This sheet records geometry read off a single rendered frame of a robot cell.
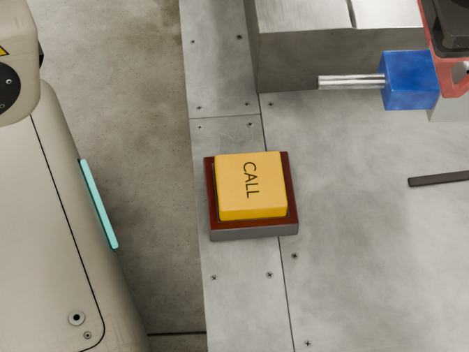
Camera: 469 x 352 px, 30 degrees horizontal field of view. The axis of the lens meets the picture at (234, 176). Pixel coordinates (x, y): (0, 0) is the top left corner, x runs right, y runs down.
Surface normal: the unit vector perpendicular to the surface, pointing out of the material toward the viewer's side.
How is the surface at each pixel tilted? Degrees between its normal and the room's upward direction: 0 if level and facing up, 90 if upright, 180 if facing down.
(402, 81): 3
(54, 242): 0
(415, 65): 3
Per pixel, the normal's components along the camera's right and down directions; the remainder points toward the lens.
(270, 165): 0.01, -0.55
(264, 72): 0.10, 0.83
